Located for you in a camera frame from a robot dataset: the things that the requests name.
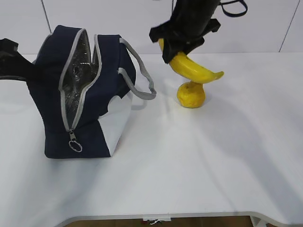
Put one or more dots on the yellow banana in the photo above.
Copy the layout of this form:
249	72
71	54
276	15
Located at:
184	66

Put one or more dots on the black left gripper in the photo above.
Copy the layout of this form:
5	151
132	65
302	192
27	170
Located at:
13	66

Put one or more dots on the white bracket under table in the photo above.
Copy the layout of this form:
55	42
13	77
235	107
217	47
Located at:
153	219

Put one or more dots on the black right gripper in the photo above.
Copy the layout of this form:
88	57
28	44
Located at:
190	21

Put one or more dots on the yellow pear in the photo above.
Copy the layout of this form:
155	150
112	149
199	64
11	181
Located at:
191	95

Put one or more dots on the navy blue lunch bag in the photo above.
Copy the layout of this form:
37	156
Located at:
85	96

